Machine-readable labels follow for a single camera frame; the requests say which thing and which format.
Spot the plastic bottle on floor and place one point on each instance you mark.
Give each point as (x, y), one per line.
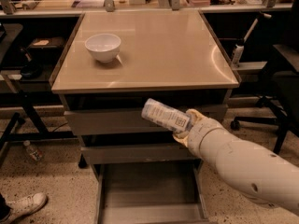
(33, 151)

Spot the grey top drawer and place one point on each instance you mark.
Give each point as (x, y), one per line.
(109, 121)

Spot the white sneaker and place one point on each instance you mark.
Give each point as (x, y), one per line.
(12, 210)

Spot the grey drawer cabinet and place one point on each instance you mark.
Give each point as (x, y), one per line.
(169, 56)

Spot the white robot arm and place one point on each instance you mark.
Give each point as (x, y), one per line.
(256, 172)

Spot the black office chair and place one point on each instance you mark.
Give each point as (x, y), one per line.
(279, 83)

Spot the grey middle drawer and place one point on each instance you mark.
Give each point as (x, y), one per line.
(136, 153)

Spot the grey bottom drawer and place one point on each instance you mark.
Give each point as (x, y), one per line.
(150, 193)

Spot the grey drawer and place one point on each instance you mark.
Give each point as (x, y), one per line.
(136, 153)
(109, 121)
(150, 193)

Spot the white spray bottle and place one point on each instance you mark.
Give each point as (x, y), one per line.
(237, 52)

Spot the black box on shelf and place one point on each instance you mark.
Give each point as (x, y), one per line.
(47, 43)

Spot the long workbench shelf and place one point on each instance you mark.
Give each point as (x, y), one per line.
(211, 9)

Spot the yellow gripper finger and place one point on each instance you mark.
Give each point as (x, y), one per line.
(195, 115)
(181, 138)

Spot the white ceramic bowl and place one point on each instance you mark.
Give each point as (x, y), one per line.
(103, 48)

